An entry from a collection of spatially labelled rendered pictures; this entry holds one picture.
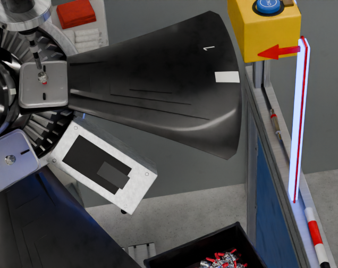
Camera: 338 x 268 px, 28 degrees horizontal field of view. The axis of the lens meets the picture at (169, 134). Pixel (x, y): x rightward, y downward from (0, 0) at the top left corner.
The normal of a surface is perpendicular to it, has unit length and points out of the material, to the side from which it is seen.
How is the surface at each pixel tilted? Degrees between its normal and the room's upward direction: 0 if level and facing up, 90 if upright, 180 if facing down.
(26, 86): 7
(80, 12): 0
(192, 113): 22
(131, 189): 50
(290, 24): 90
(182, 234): 0
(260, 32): 90
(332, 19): 90
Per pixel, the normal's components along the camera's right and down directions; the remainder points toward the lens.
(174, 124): 0.15, -0.43
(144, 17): 0.13, 0.70
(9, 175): 0.71, -0.28
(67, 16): -0.08, -0.69
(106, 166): 0.04, 0.09
